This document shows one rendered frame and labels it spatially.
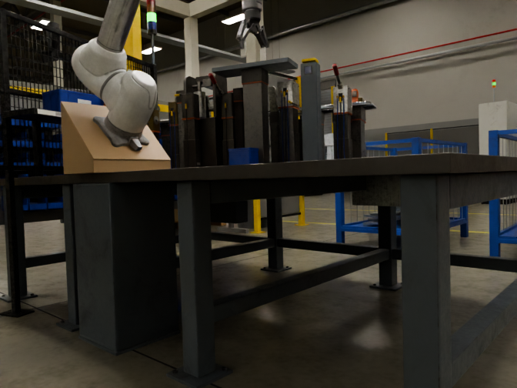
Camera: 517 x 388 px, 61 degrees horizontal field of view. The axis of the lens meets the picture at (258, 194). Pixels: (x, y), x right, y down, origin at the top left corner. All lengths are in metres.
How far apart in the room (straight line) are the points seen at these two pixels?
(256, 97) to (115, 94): 0.60
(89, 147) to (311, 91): 0.92
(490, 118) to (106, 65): 8.65
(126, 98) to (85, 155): 0.27
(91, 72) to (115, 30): 0.20
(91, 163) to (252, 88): 0.76
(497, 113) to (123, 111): 8.62
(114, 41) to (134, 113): 0.28
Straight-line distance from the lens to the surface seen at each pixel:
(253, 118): 1.97
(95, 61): 1.87
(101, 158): 1.76
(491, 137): 3.55
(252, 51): 10.27
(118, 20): 1.81
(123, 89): 1.80
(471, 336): 1.33
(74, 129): 1.88
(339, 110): 2.02
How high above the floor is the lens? 0.66
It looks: 2 degrees down
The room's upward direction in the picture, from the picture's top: 2 degrees counter-clockwise
